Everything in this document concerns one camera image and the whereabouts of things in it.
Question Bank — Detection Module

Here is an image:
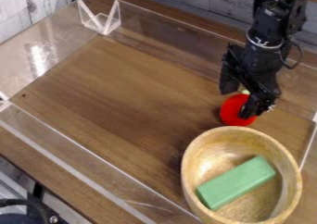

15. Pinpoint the wooden bowl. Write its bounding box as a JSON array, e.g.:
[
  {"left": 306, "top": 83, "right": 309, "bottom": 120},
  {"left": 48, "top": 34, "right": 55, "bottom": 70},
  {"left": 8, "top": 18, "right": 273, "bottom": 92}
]
[{"left": 181, "top": 127, "right": 302, "bottom": 224}]

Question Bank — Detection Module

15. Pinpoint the black metal clamp bracket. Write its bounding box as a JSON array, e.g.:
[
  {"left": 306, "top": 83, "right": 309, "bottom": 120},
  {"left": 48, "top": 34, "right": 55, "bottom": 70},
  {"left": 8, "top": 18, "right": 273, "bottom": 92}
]
[{"left": 25, "top": 192, "right": 70, "bottom": 224}]

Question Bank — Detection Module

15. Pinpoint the red plush strawberry toy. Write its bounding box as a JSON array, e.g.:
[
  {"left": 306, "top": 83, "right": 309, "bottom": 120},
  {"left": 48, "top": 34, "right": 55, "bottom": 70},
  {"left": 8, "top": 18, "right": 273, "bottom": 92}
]
[{"left": 219, "top": 93, "right": 258, "bottom": 127}]

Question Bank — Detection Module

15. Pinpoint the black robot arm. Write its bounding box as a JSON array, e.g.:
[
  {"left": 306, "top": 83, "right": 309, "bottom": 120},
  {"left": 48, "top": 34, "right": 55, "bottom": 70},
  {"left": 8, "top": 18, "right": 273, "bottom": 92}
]
[{"left": 219, "top": 0, "right": 309, "bottom": 119}]

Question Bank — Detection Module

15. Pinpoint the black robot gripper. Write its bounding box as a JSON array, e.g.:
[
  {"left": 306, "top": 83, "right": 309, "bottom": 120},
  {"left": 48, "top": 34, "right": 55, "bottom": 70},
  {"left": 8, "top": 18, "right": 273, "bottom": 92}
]
[{"left": 219, "top": 41, "right": 285, "bottom": 119}]

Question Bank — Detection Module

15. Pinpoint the black cable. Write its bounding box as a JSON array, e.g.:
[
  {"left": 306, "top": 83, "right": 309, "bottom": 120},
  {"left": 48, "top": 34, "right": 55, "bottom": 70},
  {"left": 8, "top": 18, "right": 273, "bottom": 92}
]
[{"left": 0, "top": 197, "right": 47, "bottom": 224}]

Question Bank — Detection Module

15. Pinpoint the clear acrylic barrier wall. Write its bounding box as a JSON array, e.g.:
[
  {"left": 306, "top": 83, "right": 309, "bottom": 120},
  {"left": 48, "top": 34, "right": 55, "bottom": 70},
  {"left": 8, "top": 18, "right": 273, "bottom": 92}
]
[{"left": 0, "top": 0, "right": 317, "bottom": 224}]

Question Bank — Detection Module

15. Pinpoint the green rectangular block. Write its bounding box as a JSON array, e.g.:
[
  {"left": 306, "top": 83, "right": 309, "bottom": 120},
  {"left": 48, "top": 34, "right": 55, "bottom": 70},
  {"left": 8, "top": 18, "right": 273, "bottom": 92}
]
[{"left": 195, "top": 156, "right": 276, "bottom": 210}]

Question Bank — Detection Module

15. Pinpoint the clear acrylic corner bracket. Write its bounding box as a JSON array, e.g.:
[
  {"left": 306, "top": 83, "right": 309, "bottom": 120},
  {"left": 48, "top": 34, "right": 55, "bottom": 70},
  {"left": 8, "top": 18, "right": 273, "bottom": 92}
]
[{"left": 76, "top": 0, "right": 122, "bottom": 35}]

